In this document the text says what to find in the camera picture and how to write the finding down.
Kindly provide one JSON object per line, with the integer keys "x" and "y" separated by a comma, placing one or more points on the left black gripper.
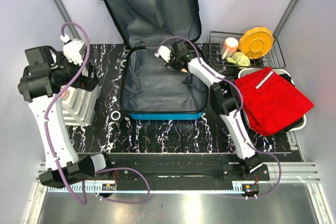
{"x": 88, "y": 82}

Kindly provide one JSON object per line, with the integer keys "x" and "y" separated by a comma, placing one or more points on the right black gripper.
{"x": 168, "y": 64}

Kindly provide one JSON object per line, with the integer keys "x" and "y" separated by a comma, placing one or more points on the gold rectangular box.
{"x": 184, "y": 70}

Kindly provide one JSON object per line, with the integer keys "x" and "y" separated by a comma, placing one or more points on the blue cartoon fish suitcase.
{"x": 149, "y": 89}

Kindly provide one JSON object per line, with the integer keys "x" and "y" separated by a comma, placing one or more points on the red garment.
{"x": 271, "y": 103}

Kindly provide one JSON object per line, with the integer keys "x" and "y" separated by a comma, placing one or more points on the black garment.
{"x": 300, "y": 123}

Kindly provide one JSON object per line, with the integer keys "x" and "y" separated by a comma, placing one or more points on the pink round cosmetic item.
{"x": 65, "y": 95}

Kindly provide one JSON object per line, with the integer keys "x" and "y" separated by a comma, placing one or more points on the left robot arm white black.
{"x": 56, "y": 83}

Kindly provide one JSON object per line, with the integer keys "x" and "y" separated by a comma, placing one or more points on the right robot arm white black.
{"x": 225, "y": 98}

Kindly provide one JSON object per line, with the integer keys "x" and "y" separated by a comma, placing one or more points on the white drawer organizer box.
{"x": 78, "y": 104}

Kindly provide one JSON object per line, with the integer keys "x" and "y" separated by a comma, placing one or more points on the pink plastic cup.
{"x": 229, "y": 47}

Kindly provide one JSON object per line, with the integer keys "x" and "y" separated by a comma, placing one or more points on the light green cup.
{"x": 239, "y": 59}

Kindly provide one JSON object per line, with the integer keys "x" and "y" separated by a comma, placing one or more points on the white rectangular plastic basin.
{"x": 247, "y": 71}

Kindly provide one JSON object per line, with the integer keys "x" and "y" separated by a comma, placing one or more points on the orange round plate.
{"x": 256, "y": 42}

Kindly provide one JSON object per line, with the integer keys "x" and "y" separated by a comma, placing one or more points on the black marbled table mat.
{"x": 208, "y": 134}

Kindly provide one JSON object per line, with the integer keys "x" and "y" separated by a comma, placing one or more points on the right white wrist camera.
{"x": 164, "y": 53}

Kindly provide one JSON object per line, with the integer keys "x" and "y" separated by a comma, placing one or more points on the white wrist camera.
{"x": 73, "y": 49}
{"x": 164, "y": 53}

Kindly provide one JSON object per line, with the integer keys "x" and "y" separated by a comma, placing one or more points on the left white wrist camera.
{"x": 73, "y": 49}

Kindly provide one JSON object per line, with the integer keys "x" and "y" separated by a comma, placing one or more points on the black wire dish rack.
{"x": 274, "y": 58}

